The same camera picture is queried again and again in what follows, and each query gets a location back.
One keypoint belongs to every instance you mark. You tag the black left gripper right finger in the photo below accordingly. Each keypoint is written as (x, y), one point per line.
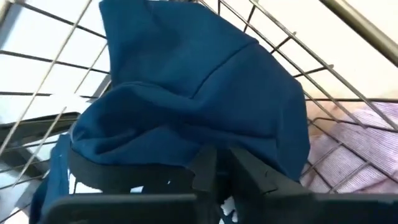
(295, 211)

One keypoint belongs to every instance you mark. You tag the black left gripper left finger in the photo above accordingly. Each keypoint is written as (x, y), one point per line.
(124, 211)

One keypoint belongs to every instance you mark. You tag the pink knit cloth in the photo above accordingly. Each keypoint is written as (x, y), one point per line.
(373, 146)

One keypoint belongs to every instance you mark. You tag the dark teal cloth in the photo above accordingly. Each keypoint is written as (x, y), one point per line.
(186, 77)

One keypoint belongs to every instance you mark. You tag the black metal table frame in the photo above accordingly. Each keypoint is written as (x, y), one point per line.
(31, 127)

